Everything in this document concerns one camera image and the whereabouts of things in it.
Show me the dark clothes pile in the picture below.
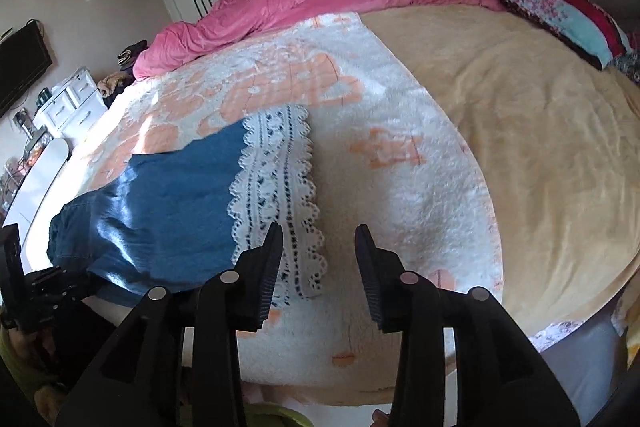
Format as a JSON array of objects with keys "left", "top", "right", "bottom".
[{"left": 117, "top": 39, "right": 149, "bottom": 71}]

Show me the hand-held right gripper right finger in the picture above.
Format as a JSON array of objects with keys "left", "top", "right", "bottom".
[{"left": 354, "top": 223, "right": 581, "bottom": 427}]

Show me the clutter of small jars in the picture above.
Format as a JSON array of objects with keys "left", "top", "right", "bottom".
[{"left": 0, "top": 107, "right": 51, "bottom": 208}]

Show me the beige fleece blanket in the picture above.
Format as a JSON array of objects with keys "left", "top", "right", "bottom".
[{"left": 362, "top": 4, "right": 640, "bottom": 333}]

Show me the tan cloth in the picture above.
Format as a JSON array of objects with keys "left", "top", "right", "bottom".
[{"left": 97, "top": 74, "right": 134, "bottom": 98}]

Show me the person's left forearm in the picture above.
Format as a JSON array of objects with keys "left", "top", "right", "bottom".
[{"left": 0, "top": 323, "right": 38, "bottom": 410}]

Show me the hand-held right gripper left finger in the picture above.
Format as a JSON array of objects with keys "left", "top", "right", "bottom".
[{"left": 54, "top": 222, "right": 285, "bottom": 427}]

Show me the white orange fleece blanket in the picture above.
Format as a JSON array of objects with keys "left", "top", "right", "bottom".
[{"left": 65, "top": 12, "right": 503, "bottom": 395}]

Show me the white table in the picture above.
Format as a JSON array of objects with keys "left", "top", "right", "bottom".
[{"left": 0, "top": 137, "right": 71, "bottom": 258}]

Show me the black wall television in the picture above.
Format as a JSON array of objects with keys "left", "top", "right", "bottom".
[{"left": 0, "top": 24, "right": 54, "bottom": 118}]

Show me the white drawer cabinet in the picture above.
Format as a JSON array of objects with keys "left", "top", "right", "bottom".
[{"left": 32, "top": 67, "right": 109, "bottom": 154}]

